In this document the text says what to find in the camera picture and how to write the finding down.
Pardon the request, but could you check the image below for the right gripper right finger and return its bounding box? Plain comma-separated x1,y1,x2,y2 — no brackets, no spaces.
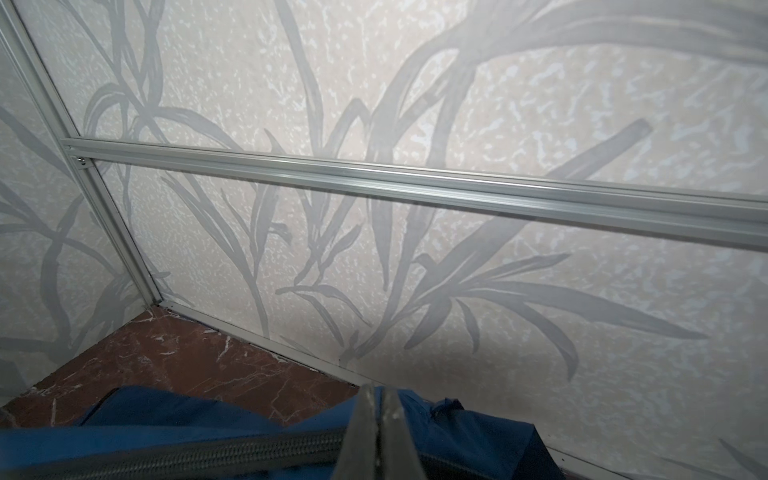
379,387,428,480

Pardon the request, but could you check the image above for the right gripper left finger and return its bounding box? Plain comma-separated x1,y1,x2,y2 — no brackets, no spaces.
331,384,378,480

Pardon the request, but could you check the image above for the blue jacket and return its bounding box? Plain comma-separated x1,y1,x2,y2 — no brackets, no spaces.
1,386,563,479

